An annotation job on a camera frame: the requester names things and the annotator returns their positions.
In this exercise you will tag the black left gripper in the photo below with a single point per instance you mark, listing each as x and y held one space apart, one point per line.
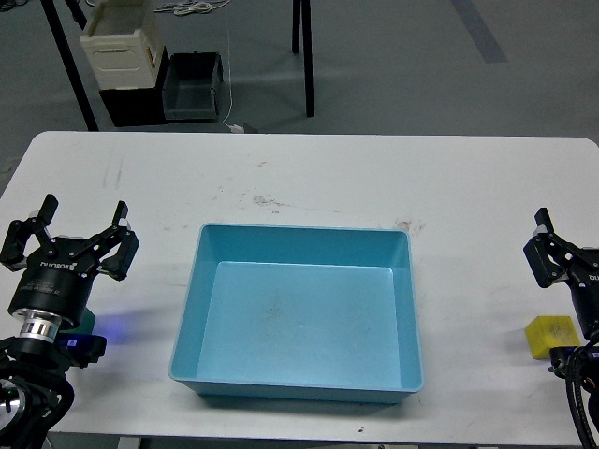
59 276

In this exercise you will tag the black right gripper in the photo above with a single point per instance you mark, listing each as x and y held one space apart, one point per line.
552 259

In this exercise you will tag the yellow block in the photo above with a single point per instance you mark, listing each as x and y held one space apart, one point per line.
546 332

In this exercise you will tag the green block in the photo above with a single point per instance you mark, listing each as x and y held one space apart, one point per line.
87 323

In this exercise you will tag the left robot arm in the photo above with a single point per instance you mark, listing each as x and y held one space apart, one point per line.
57 327

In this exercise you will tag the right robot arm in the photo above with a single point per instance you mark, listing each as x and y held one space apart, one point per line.
578 367

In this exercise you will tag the blue plastic box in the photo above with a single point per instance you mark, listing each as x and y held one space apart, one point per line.
300 312

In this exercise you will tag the black crate base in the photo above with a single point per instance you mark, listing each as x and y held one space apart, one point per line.
138 107

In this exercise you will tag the dark grey bin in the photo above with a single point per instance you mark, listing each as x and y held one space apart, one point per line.
191 87

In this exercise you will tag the cream plastic crate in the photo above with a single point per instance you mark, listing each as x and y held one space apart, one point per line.
123 45

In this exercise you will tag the black stand leg left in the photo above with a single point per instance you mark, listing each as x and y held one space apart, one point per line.
69 64

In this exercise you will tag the black stand legs centre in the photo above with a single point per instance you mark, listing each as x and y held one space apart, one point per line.
302 39

